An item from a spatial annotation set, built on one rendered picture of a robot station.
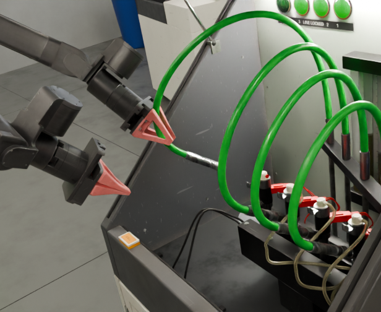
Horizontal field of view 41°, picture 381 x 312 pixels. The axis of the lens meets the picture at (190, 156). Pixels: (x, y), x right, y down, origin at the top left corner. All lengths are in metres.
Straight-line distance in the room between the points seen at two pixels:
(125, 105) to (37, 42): 0.21
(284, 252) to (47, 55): 0.61
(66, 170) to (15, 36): 0.36
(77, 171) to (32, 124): 0.11
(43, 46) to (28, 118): 0.30
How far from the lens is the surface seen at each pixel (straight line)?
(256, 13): 1.04
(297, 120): 1.38
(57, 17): 7.79
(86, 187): 0.85
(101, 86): 1.05
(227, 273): 1.26
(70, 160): 0.83
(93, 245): 3.02
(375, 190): 1.01
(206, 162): 1.11
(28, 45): 1.09
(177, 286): 1.07
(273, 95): 1.42
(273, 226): 0.89
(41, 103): 0.79
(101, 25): 8.09
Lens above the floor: 1.62
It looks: 26 degrees down
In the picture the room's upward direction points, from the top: 10 degrees counter-clockwise
